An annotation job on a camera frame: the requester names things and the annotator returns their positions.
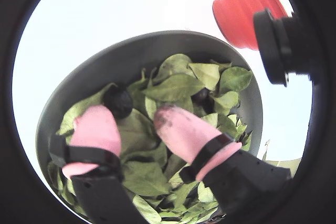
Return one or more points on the gripper finger with pink sleeve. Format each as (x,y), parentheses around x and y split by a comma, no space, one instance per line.
(183,140)
(97,129)

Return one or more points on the dark blueberry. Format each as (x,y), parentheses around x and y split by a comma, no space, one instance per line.
(118,103)
(201,95)

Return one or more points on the pile of green leaves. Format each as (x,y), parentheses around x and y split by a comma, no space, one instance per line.
(147,176)

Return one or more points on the dark grey round bowl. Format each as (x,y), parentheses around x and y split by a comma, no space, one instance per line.
(110,61)

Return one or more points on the red collapsible silicone cup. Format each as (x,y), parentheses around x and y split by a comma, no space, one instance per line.
(236,16)

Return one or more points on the black camera lens module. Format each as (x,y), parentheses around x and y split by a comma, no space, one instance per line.
(273,51)

